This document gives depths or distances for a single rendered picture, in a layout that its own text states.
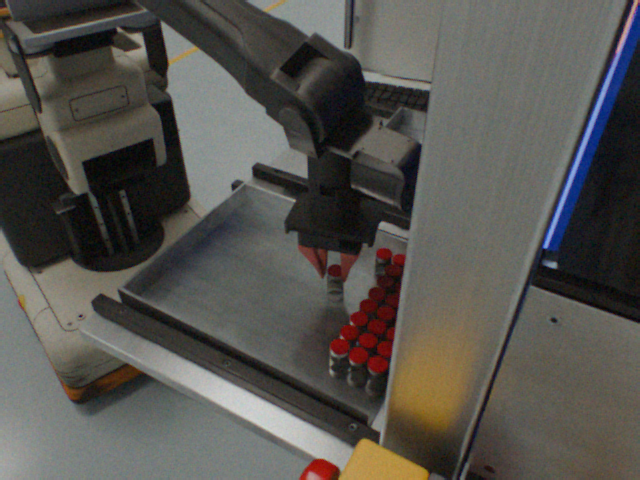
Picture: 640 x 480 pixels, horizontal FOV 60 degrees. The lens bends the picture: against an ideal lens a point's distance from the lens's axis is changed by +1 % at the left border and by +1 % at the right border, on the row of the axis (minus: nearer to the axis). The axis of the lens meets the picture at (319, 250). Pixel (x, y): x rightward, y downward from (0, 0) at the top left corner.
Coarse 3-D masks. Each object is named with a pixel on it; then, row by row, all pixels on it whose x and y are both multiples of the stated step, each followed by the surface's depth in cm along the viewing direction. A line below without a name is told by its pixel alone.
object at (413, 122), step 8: (400, 112) 101; (408, 112) 101; (416, 112) 100; (392, 120) 98; (400, 120) 102; (408, 120) 102; (416, 120) 101; (424, 120) 100; (392, 128) 100; (400, 128) 102; (408, 128) 102; (416, 128) 102; (416, 136) 100
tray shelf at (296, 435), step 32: (288, 160) 94; (384, 224) 81; (96, 320) 68; (128, 352) 64; (160, 352) 64; (192, 384) 61; (224, 384) 61; (256, 416) 58; (288, 416) 58; (288, 448) 56; (320, 448) 55; (352, 448) 55
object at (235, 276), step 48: (240, 192) 83; (192, 240) 76; (240, 240) 78; (288, 240) 78; (384, 240) 75; (144, 288) 71; (192, 288) 71; (240, 288) 71; (288, 288) 71; (192, 336) 64; (240, 336) 65; (288, 336) 65; (336, 336) 65; (288, 384) 59; (336, 384) 60
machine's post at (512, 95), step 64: (448, 0) 21; (512, 0) 20; (576, 0) 19; (448, 64) 22; (512, 64) 21; (576, 64) 20; (448, 128) 24; (512, 128) 23; (576, 128) 21; (448, 192) 26; (512, 192) 24; (448, 256) 28; (512, 256) 26; (448, 320) 31; (512, 320) 29; (448, 384) 35; (448, 448) 39
